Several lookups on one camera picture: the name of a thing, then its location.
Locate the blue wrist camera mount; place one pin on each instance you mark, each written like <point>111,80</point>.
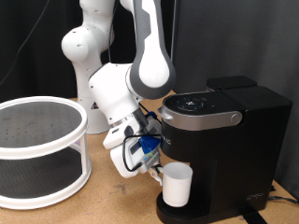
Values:
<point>149,143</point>

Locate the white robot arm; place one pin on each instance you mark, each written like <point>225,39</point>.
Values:
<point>146,68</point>

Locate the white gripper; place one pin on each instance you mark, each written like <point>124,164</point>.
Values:
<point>121,161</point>

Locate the white two-tier turntable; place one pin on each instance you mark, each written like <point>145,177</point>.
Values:
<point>34,146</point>

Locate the grey partition panel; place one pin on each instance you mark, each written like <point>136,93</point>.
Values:
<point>249,37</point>

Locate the black curtain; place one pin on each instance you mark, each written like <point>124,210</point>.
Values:
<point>31,46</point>

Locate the white mug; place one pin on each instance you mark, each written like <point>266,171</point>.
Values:
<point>177,186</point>

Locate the black keurig coffee machine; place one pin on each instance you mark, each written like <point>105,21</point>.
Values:
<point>243,149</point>

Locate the black drip tray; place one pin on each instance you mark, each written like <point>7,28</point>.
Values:
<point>187,214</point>

